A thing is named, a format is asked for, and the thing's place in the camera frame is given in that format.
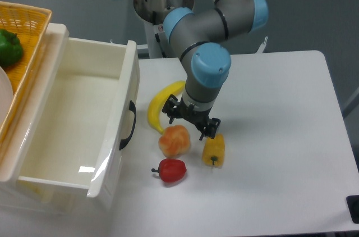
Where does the red bell pepper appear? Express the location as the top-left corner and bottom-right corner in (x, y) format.
(151, 158), (187, 183)

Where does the yellow banana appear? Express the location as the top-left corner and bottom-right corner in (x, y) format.
(147, 80), (185, 134)

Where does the white plate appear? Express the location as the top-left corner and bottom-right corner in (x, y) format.
(0, 68), (13, 124)

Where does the black corner object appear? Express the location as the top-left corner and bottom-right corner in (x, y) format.
(346, 195), (359, 224)

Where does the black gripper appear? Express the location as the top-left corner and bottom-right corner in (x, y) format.
(162, 94), (220, 140)

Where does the black drawer handle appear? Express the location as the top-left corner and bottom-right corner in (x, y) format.
(119, 100), (137, 151)

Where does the round orange bread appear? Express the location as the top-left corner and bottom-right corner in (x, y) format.
(158, 125), (191, 158)

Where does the green bell pepper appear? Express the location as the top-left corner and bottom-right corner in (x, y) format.
(1, 29), (24, 67)

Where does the yellow woven basket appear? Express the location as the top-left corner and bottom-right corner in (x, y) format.
(1, 1), (52, 142)

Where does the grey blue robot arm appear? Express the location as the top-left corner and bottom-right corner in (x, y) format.
(135, 0), (269, 138)

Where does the yellow bell pepper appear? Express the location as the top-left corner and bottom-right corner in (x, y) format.
(202, 134), (225, 167)

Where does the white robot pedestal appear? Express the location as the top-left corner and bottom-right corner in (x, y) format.
(134, 0), (194, 58)

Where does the white plastic drawer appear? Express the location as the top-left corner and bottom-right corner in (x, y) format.
(1, 24), (140, 212)

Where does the white bracket behind table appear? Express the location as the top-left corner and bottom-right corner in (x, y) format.
(256, 36), (268, 54)

